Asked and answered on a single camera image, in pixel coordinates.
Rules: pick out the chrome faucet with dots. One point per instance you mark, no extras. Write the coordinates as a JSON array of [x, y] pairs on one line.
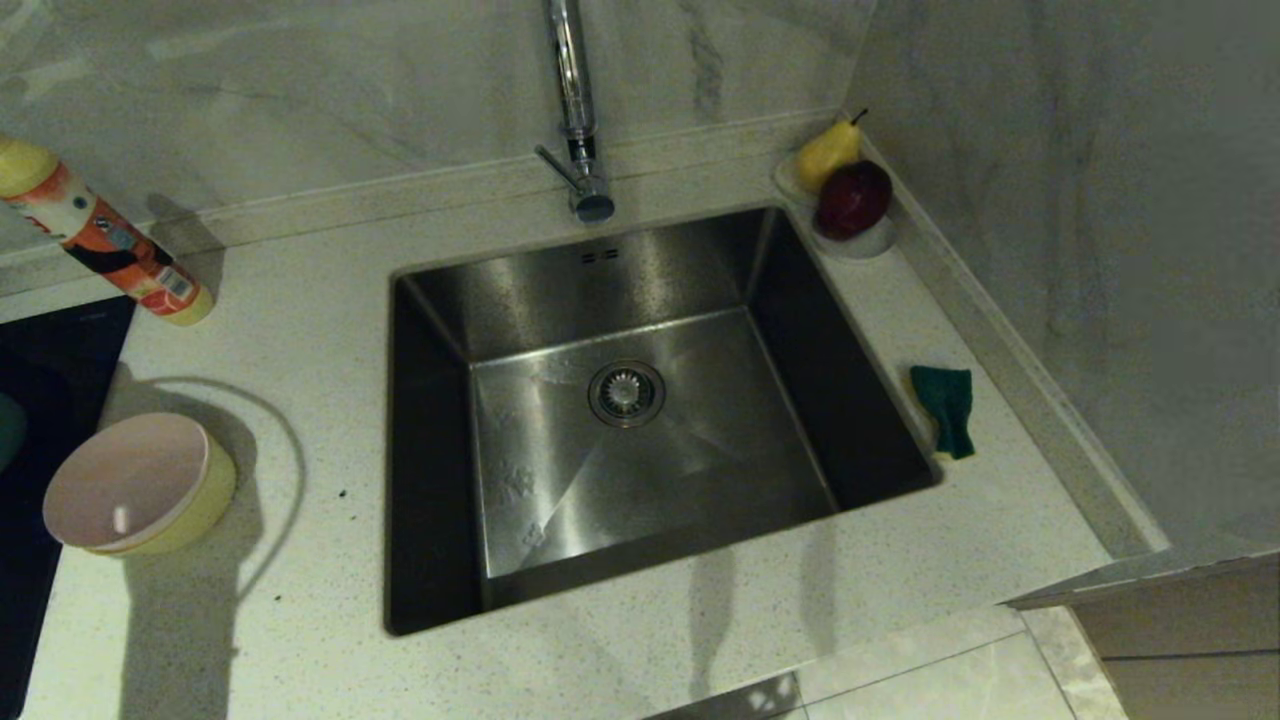
[[578, 100]]

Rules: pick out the green and yellow sponge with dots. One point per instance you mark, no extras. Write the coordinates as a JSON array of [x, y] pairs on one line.
[[945, 395]]

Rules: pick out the yellow plastic bowl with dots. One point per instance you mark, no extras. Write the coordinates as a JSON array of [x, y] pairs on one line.
[[210, 495]]

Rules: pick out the pink plastic bowl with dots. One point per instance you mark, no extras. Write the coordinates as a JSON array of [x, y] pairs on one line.
[[120, 480]]

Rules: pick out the yellow-capped dish soap bottle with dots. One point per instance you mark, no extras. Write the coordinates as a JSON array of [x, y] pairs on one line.
[[100, 235]]

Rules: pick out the blue plastic bowl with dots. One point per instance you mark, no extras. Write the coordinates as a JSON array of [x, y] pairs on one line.
[[8, 430]]

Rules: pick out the round metal sink drain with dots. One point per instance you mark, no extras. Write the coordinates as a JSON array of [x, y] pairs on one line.
[[627, 393]]

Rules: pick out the stainless steel sink basin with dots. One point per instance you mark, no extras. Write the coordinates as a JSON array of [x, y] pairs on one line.
[[650, 470]]

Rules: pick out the small white fruit dish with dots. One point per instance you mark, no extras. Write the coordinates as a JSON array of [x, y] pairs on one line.
[[870, 245]]

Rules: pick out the dark red apple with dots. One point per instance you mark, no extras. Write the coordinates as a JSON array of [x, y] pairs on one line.
[[855, 198]]

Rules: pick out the yellow pear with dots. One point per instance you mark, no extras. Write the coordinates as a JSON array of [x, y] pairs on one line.
[[828, 152]]

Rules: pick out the black induction cooktop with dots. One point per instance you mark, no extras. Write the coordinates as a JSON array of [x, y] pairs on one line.
[[50, 340]]

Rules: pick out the beige cabinet front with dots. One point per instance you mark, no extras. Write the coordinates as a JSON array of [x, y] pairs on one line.
[[1190, 650]]

